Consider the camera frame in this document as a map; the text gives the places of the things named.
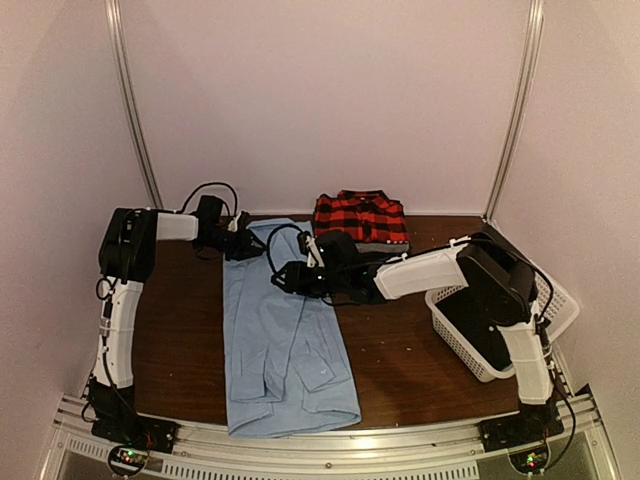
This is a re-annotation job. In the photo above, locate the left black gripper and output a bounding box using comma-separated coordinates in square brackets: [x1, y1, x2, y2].
[199, 226, 268, 263]

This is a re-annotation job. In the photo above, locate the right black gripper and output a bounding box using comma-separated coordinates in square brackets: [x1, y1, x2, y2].
[273, 260, 349, 297]

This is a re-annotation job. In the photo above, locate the light blue long sleeve shirt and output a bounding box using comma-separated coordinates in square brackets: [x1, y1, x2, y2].
[223, 218, 362, 438]

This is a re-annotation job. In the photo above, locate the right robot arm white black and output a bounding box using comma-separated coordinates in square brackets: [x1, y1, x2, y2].
[271, 226, 557, 442]

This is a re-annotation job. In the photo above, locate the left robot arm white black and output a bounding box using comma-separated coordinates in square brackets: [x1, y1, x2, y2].
[89, 195, 265, 444]

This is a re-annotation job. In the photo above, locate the red black plaid folded shirt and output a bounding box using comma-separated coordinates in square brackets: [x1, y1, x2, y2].
[312, 190, 410, 246]

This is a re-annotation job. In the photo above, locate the black shirt in basket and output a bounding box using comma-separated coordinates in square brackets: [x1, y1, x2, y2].
[433, 289, 514, 382]

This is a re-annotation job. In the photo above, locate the left circuit board with leds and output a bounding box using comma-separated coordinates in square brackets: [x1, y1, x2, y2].
[107, 445, 149, 476]

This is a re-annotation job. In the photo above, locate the circuit board with leds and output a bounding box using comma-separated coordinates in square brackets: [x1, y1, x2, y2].
[107, 445, 149, 476]
[509, 446, 550, 476]

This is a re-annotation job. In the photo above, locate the white plastic basket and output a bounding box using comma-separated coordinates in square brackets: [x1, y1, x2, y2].
[425, 260, 579, 387]

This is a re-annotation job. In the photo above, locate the right circuit board with leds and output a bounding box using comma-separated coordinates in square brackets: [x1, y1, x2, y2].
[509, 446, 550, 476]

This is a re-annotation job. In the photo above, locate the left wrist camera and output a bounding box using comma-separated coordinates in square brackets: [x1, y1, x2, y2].
[227, 211, 251, 233]

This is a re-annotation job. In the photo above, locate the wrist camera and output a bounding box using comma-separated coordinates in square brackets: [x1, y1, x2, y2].
[227, 211, 251, 233]
[297, 231, 324, 268]

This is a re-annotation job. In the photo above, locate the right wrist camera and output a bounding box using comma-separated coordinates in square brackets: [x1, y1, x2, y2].
[297, 231, 324, 268]

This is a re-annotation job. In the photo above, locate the right black cable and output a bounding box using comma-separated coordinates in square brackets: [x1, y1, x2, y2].
[266, 224, 306, 281]

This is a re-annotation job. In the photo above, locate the black cable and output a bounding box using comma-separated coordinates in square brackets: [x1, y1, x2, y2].
[178, 182, 239, 216]
[266, 224, 306, 281]

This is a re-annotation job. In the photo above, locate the left black cable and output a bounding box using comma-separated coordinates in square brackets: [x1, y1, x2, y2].
[178, 182, 239, 216]

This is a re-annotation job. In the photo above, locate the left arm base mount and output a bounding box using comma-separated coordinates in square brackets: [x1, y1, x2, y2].
[91, 416, 179, 454]

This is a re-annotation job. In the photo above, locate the aluminium front rail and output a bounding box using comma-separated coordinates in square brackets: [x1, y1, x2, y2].
[35, 395, 622, 479]

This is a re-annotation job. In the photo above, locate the right aluminium frame post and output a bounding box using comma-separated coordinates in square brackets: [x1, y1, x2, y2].
[483, 0, 545, 224]

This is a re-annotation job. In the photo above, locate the aluminium frame post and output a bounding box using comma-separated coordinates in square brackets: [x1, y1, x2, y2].
[104, 0, 164, 209]
[483, 0, 545, 224]

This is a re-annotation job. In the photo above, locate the left aluminium frame post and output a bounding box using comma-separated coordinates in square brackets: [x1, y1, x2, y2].
[104, 0, 164, 209]

